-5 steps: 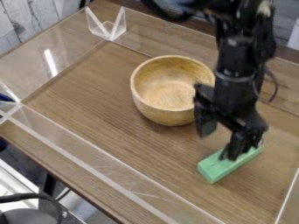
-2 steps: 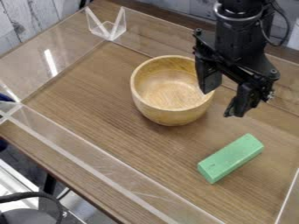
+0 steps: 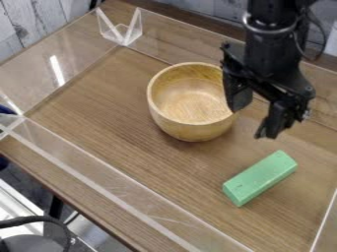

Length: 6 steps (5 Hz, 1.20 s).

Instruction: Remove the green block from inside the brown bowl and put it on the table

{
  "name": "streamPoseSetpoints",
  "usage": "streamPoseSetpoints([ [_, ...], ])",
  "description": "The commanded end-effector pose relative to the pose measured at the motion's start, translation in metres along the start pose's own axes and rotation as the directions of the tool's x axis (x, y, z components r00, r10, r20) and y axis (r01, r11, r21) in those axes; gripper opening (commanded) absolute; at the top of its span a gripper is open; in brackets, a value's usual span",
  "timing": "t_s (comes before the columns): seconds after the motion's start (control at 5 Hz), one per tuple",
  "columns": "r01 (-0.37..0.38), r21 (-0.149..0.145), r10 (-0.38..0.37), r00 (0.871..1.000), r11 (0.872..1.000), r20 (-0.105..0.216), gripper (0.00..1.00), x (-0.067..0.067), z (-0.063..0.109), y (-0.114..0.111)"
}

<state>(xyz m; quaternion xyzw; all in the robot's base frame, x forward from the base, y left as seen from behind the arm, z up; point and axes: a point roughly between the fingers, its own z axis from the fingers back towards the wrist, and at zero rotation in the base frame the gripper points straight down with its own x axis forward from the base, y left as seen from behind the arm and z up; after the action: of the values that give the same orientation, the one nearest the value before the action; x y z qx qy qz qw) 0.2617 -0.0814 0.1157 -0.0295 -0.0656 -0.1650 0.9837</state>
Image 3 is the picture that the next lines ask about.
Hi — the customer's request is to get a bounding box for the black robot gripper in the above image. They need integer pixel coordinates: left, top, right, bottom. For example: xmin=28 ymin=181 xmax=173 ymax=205
xmin=220 ymin=29 xmax=315 ymax=139

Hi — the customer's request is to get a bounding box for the brown wooden bowl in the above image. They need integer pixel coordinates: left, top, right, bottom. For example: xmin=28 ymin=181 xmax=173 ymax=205
xmin=145 ymin=62 xmax=238 ymax=142

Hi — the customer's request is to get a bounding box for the green rectangular block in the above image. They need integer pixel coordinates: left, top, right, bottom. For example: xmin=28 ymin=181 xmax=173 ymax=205
xmin=222 ymin=151 xmax=296 ymax=207

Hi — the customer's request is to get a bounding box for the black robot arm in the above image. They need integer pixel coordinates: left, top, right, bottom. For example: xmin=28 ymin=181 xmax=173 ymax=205
xmin=220 ymin=0 xmax=321 ymax=139

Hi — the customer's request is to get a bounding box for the black table leg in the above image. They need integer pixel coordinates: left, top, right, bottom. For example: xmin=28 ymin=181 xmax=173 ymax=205
xmin=48 ymin=196 xmax=64 ymax=220

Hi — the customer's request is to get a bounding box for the clear acrylic corner bracket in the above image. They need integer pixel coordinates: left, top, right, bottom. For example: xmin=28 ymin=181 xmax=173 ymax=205
xmin=95 ymin=8 xmax=141 ymax=46

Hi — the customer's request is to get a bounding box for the clear acrylic tray wall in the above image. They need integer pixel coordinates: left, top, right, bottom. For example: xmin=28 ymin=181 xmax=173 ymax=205
xmin=0 ymin=92 xmax=252 ymax=252

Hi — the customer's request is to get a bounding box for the black cable loop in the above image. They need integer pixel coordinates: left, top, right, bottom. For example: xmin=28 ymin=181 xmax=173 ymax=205
xmin=0 ymin=215 xmax=73 ymax=252

